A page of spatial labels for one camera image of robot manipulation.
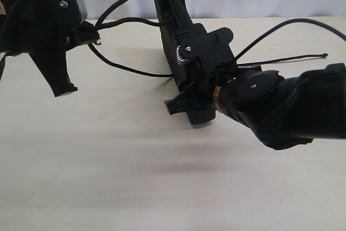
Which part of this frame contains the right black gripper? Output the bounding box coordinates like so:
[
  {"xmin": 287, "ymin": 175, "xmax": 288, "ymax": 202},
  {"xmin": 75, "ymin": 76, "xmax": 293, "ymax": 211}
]
[{"xmin": 164, "ymin": 64, "xmax": 243, "ymax": 115}]

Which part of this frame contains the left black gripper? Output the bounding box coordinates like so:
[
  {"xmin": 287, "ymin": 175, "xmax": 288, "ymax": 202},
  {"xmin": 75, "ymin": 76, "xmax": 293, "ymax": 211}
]
[{"xmin": 16, "ymin": 0, "xmax": 100, "ymax": 97}]

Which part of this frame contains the black plastic carry case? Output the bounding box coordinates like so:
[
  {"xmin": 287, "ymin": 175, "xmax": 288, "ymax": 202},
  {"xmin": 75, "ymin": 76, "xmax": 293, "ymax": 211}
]
[{"xmin": 150, "ymin": 0, "xmax": 217, "ymax": 126}]

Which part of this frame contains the black cord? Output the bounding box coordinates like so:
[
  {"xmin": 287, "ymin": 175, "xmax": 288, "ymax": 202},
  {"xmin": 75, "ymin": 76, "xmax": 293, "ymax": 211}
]
[{"xmin": 88, "ymin": 0, "xmax": 329, "ymax": 78}]

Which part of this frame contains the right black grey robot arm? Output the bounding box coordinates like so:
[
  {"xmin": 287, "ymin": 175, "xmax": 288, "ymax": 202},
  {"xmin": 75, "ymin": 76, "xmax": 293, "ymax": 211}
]
[{"xmin": 165, "ymin": 63, "xmax": 345, "ymax": 150}]

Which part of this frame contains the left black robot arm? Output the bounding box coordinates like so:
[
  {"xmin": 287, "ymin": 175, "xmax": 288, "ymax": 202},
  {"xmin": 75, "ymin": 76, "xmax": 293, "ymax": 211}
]
[{"xmin": 1, "ymin": 0, "xmax": 99, "ymax": 97}]

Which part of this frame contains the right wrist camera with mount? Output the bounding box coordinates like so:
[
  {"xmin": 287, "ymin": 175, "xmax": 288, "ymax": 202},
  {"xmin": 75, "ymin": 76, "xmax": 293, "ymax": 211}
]
[{"xmin": 176, "ymin": 27, "xmax": 235, "ymax": 74}]

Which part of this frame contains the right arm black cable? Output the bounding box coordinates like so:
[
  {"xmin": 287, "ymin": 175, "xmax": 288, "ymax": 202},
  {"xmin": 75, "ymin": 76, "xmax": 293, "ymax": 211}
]
[{"xmin": 232, "ymin": 18, "xmax": 346, "ymax": 65}]

